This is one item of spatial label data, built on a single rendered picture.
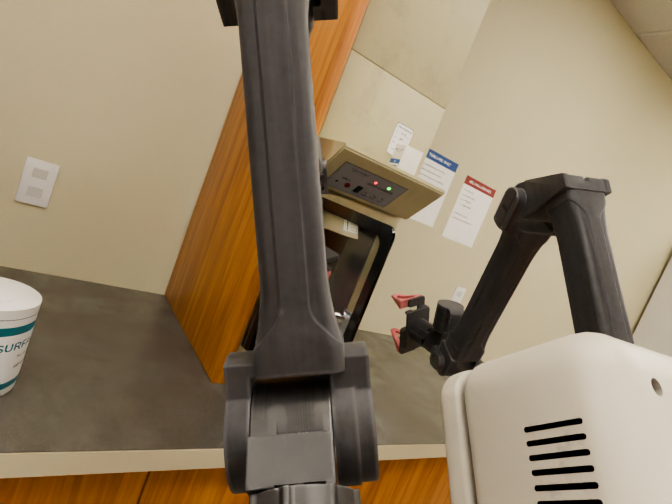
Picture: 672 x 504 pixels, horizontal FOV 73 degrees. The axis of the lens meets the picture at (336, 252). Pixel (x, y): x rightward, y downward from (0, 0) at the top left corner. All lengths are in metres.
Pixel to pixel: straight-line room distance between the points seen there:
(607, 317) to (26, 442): 0.78
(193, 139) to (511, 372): 1.18
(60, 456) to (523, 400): 0.63
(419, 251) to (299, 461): 1.66
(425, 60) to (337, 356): 0.98
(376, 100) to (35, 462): 0.93
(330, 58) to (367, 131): 0.23
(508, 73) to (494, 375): 1.82
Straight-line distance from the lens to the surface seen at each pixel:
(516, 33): 2.11
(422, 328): 1.06
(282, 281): 0.31
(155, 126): 1.37
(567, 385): 0.32
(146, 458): 0.82
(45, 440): 0.80
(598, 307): 0.65
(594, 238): 0.69
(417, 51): 1.19
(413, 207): 1.16
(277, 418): 0.33
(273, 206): 0.31
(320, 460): 0.30
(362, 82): 1.10
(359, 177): 1.03
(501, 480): 0.34
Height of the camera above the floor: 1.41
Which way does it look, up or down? 7 degrees down
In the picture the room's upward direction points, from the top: 22 degrees clockwise
